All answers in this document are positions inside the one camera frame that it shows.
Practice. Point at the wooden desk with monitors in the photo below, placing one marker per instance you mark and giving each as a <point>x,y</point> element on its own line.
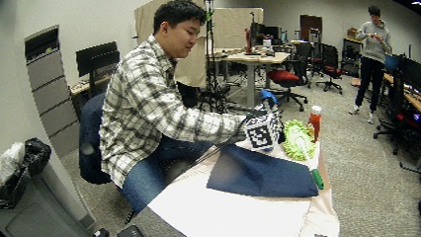
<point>412,97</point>

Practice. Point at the black tripod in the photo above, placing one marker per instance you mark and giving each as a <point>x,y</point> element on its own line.
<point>213,65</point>

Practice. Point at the light wooden desk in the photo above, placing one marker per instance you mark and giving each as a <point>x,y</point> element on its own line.
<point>256,59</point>

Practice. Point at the black mesh office chair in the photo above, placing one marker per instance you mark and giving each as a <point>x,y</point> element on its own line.
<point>397,108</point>

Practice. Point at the white marker cube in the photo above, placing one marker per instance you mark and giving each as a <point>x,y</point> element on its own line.
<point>263,133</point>

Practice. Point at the blue office chair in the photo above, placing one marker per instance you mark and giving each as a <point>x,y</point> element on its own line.
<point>91,144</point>

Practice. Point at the black office chair red seat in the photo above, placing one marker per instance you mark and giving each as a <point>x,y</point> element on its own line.
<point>330,67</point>

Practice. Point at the black trash bag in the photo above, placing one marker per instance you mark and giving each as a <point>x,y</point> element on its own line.
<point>25,164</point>

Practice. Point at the brown door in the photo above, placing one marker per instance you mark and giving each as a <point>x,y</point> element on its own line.
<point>310,26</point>

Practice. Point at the beige partition board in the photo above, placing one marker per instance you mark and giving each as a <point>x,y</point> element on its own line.
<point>232,26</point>

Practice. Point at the black monitor row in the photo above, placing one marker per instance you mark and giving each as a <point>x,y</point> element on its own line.
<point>409,72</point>

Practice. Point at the navy blue cloth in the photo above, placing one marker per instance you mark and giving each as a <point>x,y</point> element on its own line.
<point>259,174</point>

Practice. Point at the the person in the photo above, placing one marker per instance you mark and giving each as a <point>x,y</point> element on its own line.
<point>140,105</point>

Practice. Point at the black desktop monitors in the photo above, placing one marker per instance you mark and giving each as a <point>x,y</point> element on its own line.
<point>265,33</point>

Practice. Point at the black flat object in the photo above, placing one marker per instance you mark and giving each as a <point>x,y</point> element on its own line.
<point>131,231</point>

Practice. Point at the grey filing cabinet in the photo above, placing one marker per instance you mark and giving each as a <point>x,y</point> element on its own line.
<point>51,89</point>

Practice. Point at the red bottle with white cap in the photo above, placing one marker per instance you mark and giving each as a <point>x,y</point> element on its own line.
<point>314,123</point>

